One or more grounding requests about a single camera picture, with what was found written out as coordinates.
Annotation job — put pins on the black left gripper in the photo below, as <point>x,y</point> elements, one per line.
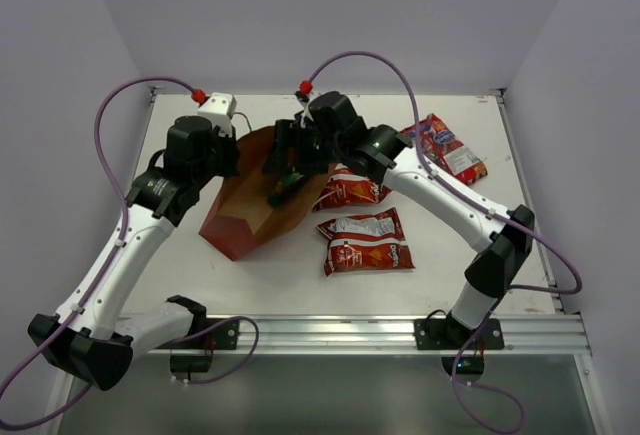
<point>228,156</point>

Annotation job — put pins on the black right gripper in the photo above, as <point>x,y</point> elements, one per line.
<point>286,134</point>

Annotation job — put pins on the green yellow candy packet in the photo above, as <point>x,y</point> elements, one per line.
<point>289,181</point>

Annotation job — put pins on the red Doritos chip bag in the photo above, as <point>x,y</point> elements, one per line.
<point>346,188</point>

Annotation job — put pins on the red brown paper bag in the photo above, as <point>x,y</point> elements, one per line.
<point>240,219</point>

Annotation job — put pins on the red patterned snack bag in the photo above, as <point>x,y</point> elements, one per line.
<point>442,147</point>

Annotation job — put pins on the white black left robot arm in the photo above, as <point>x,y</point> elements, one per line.
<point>86,337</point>

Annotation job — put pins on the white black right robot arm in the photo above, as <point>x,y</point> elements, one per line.
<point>502,238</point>

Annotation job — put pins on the small green candy packet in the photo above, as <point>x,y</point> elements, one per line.
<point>275,200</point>

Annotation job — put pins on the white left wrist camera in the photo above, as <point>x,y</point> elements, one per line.
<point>218,109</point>

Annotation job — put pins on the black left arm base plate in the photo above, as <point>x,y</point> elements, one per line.
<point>224,337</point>

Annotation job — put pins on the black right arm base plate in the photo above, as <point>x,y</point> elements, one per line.
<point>438,331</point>

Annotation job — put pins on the aluminium front mounting rail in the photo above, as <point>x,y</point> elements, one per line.
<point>393,335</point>

